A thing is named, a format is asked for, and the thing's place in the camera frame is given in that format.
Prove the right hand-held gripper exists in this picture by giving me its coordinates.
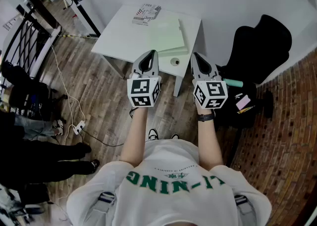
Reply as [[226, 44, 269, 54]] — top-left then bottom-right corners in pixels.
[[190, 52, 229, 110]]

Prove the person's left forearm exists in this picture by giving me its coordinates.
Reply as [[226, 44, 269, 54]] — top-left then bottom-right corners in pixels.
[[119, 107, 150, 168]]

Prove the pink phone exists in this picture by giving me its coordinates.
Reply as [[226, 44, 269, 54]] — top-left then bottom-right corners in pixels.
[[235, 95, 252, 111]]

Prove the black stand pole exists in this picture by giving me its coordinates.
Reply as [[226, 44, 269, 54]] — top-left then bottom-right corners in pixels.
[[54, 0, 102, 38]]

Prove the printed book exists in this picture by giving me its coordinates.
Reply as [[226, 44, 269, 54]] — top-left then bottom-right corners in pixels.
[[131, 3, 162, 25]]

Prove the white power strip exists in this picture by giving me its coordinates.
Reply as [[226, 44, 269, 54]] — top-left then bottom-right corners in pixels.
[[74, 120, 86, 135]]

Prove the black bag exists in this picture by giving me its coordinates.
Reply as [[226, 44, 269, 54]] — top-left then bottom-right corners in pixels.
[[214, 81, 259, 129]]

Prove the white cable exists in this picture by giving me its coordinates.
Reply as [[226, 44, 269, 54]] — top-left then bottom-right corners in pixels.
[[50, 44, 86, 200]]

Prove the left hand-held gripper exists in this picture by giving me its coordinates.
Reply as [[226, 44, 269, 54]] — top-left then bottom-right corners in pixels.
[[126, 50, 162, 109]]

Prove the grey harness strap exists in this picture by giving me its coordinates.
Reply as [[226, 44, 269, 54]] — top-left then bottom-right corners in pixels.
[[93, 191, 117, 226], [234, 194, 258, 226]]

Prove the white square table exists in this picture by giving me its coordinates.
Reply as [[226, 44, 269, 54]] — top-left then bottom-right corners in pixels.
[[91, 3, 203, 98]]

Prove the black padded chair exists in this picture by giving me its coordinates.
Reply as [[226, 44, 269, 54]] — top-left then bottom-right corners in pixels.
[[219, 14, 293, 85]]

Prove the black metal railing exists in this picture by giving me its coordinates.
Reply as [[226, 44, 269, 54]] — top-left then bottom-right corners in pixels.
[[0, 9, 54, 79]]

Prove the black wristwatch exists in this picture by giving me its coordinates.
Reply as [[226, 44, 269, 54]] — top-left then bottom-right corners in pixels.
[[197, 113, 215, 122]]

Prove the white t-shirt with green print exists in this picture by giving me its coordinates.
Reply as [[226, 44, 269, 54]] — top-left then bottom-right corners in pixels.
[[66, 138, 273, 226]]

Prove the pale green folder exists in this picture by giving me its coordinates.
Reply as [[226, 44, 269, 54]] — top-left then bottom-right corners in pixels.
[[145, 13, 189, 56]]

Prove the person's right forearm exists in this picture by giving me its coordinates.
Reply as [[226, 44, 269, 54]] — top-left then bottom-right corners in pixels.
[[196, 106, 225, 171]]

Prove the yellow and black striped cable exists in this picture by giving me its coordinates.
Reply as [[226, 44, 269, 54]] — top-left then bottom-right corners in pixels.
[[57, 34, 99, 40]]

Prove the teal cylindrical bottle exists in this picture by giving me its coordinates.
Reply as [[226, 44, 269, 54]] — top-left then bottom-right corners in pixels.
[[222, 78, 244, 88]]

